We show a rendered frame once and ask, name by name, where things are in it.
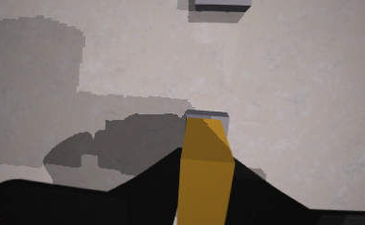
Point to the grey flat bar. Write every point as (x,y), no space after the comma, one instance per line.
(223,5)

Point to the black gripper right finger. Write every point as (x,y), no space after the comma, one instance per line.
(254,201)

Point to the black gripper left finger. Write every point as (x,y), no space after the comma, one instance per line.
(150,198)

